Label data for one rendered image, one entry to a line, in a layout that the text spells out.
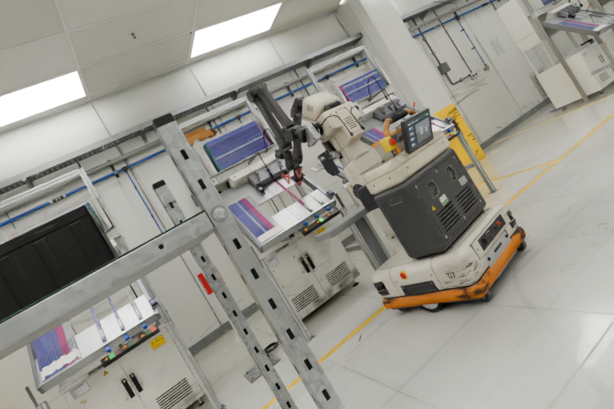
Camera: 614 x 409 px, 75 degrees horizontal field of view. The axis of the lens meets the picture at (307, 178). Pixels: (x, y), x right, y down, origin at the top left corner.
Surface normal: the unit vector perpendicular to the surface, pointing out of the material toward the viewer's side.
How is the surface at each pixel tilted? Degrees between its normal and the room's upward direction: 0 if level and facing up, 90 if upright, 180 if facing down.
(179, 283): 90
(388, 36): 90
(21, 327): 90
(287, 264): 90
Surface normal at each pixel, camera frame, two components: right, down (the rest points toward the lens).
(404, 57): 0.35, -0.23
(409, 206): -0.68, 0.39
